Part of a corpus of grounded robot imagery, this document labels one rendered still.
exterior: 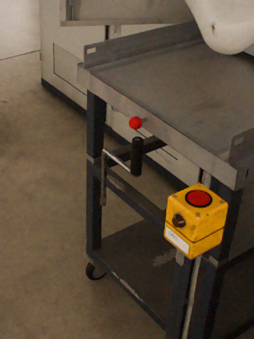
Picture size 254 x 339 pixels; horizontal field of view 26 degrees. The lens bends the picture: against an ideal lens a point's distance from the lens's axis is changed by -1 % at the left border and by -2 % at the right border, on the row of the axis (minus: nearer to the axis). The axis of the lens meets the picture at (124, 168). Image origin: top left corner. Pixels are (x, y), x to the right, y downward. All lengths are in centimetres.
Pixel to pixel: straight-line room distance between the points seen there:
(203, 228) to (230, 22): 37
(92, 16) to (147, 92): 54
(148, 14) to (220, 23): 94
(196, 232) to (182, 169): 147
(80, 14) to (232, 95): 66
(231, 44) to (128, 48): 64
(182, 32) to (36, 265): 101
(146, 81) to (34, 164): 126
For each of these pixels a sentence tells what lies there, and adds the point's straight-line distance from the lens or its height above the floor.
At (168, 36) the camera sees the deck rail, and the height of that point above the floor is 88.
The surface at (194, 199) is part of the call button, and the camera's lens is 99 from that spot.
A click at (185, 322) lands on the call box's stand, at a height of 57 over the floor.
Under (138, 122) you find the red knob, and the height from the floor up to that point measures 83.
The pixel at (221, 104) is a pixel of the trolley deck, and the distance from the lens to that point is 144.
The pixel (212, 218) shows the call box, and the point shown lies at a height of 88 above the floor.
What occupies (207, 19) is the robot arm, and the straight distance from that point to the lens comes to 105.
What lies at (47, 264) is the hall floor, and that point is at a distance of 215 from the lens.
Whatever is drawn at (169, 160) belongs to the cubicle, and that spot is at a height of 12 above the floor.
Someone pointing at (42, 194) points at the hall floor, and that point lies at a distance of 248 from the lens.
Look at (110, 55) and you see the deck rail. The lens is 161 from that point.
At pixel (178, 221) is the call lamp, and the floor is 88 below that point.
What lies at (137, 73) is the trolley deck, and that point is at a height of 85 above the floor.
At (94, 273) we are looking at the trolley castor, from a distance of 205.
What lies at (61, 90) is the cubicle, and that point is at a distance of 315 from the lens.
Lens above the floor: 151
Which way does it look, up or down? 35 degrees down
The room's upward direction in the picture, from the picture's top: 3 degrees clockwise
